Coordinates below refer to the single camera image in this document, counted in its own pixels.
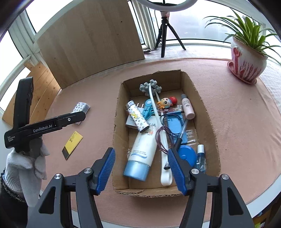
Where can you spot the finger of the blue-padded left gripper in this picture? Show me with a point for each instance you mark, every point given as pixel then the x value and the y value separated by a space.
pixel 70 118

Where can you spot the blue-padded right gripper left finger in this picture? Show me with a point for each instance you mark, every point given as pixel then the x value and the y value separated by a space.
pixel 101 171

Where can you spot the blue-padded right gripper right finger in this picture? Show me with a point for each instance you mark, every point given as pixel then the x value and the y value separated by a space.
pixel 180 169

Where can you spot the blue round tape measure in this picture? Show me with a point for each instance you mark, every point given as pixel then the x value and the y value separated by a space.
pixel 187 153

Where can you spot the small blue spray bottle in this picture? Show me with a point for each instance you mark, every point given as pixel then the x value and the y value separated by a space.
pixel 201 159

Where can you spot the yellow black ruler card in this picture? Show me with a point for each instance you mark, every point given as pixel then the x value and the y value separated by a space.
pixel 71 144

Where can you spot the patterned tissue pack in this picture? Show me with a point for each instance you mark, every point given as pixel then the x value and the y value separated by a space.
pixel 81 107

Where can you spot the white blue sunscreen tube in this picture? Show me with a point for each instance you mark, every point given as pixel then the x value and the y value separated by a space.
pixel 142 153

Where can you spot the light blue plastic holder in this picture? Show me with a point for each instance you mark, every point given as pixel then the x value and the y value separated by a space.
pixel 174 121

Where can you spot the white USB wall charger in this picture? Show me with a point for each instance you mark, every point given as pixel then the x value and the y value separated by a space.
pixel 132 121

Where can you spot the patterned lighter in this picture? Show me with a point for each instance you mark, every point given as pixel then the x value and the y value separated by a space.
pixel 137 117

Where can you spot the light blue clip tool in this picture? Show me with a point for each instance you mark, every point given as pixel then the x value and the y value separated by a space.
pixel 148 109

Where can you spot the orange red toy keychain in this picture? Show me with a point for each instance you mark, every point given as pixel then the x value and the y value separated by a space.
pixel 166 102

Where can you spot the white grey roller massager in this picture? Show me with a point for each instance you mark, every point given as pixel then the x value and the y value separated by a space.
pixel 151 89

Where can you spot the dark pen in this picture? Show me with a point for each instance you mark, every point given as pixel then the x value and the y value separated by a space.
pixel 179 139

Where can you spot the white gloved left hand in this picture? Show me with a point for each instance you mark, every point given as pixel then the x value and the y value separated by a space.
pixel 23 174

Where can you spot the knotty pine wood panel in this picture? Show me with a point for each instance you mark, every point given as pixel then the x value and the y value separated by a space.
pixel 45 89

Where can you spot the cardboard box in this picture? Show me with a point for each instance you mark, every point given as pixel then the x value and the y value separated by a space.
pixel 173 82

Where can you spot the light wooden headboard panel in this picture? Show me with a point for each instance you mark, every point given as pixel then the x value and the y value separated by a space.
pixel 91 37

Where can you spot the red white flower pot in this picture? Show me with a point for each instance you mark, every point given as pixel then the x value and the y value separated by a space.
pixel 246 63

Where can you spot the black tripod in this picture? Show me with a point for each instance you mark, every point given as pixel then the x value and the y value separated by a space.
pixel 162 35

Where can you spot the green spider plant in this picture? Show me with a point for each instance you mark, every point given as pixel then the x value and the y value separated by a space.
pixel 247 31

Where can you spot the white ring light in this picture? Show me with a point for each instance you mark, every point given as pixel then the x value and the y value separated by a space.
pixel 169 7

